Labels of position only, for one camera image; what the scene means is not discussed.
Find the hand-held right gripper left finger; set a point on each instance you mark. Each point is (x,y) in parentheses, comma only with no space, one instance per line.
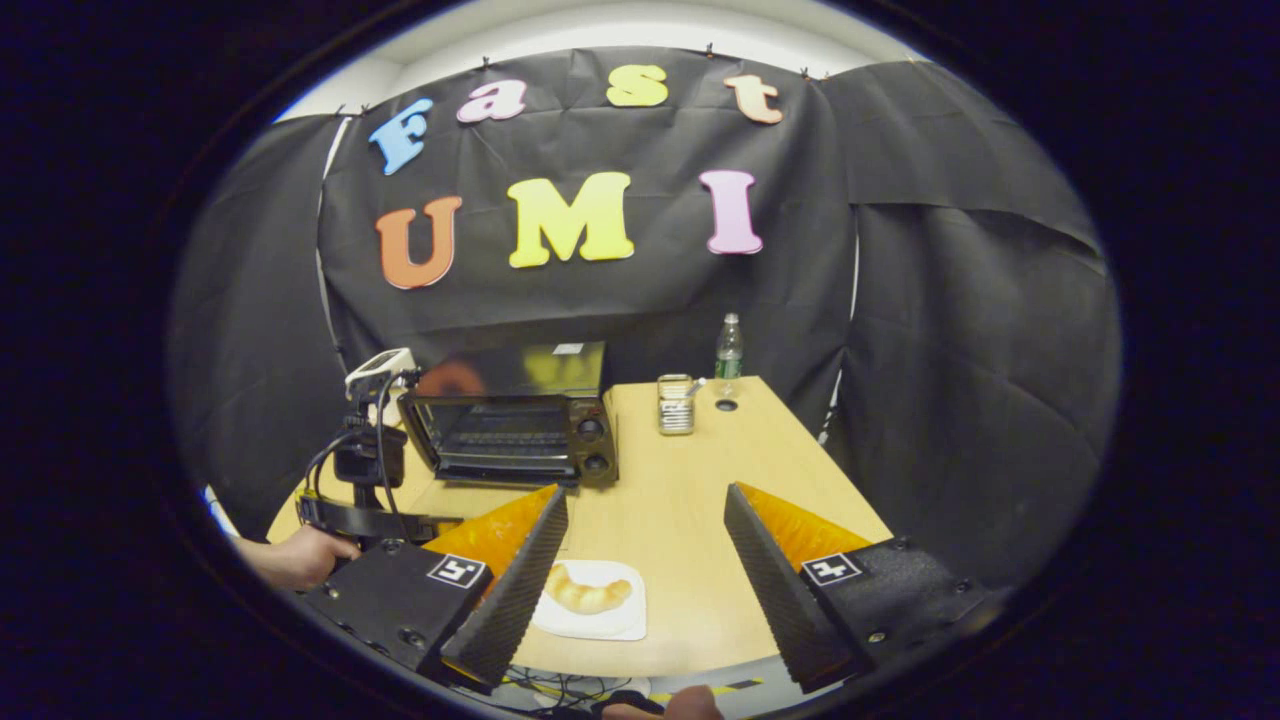
(505,610)

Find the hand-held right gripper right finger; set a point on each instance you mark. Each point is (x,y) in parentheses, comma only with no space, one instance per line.
(780,600)

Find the golden croissant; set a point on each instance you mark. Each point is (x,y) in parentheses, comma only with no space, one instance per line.
(585,595)

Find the black electric oven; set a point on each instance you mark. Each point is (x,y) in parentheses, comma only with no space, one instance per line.
(590,430)

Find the yellow black striped tape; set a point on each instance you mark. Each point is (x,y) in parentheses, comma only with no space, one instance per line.
(720,687)

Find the white plate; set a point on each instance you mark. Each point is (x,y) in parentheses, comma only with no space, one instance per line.
(610,625)

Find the white desk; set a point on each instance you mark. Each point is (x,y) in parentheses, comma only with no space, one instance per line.
(220,510)

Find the metal mesh holder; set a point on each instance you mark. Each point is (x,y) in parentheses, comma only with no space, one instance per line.
(675,410)

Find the green plastic bottle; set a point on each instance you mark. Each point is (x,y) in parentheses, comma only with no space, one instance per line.
(729,350)

